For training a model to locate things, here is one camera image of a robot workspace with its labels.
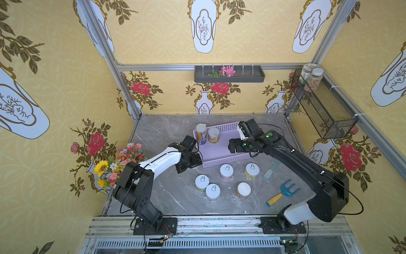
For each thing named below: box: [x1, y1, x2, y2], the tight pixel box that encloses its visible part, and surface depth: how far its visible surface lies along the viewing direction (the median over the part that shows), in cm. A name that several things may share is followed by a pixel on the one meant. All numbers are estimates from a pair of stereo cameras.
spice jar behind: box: [298, 63, 318, 86], surface depth 88 cm
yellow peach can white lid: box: [207, 127, 220, 144], surface depth 102 cm
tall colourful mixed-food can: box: [195, 123, 208, 145], surface depth 98 cm
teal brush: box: [262, 159, 280, 181], surface depth 92 cm
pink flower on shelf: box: [218, 65, 236, 78], surface depth 90 cm
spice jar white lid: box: [303, 67, 324, 93], surface depth 82 cm
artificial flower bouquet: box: [93, 142, 146, 190], surface depth 80 cm
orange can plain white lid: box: [236, 182, 252, 201], surface depth 80 cm
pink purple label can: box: [205, 183, 221, 202], surface depth 81 cm
